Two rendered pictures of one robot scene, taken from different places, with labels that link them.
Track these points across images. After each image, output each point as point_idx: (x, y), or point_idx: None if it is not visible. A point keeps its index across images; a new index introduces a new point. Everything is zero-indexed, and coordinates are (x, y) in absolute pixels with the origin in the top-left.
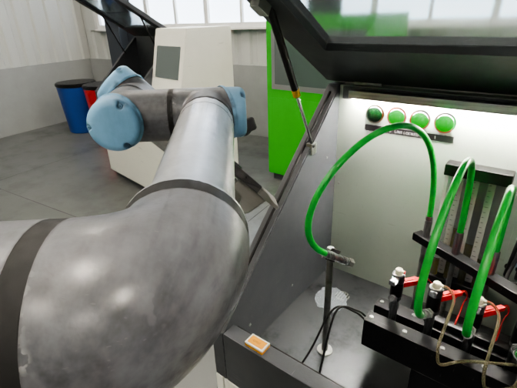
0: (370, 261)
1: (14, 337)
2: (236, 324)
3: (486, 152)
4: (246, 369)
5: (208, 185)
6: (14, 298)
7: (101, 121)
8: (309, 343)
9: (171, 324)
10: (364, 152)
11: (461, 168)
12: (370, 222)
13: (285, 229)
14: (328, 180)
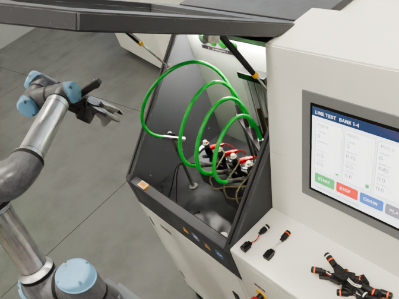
0: (236, 128)
1: None
2: (139, 175)
3: (255, 62)
4: (143, 198)
5: (25, 149)
6: None
7: (21, 108)
8: (187, 183)
9: (11, 181)
10: (207, 61)
11: (196, 92)
12: (227, 104)
13: (161, 120)
14: (144, 102)
